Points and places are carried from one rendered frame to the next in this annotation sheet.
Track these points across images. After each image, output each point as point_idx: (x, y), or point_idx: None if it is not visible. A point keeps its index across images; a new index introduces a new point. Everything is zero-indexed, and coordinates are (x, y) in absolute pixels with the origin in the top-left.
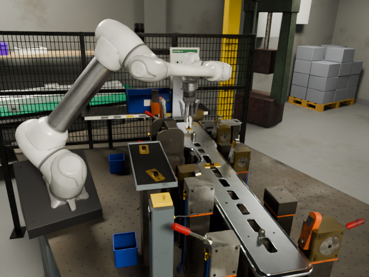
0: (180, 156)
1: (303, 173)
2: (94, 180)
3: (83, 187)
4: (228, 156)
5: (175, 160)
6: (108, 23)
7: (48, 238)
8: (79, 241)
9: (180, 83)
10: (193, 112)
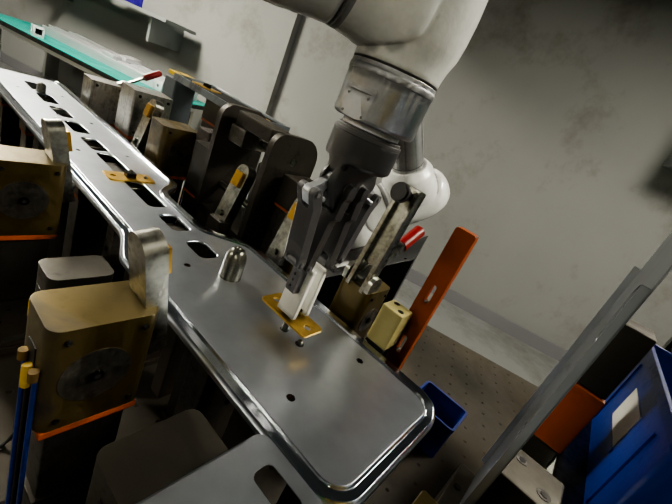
0: (205, 144)
1: None
2: (405, 373)
3: (346, 261)
4: (72, 189)
5: (206, 127)
6: None
7: None
8: None
9: (631, 292)
10: (307, 256)
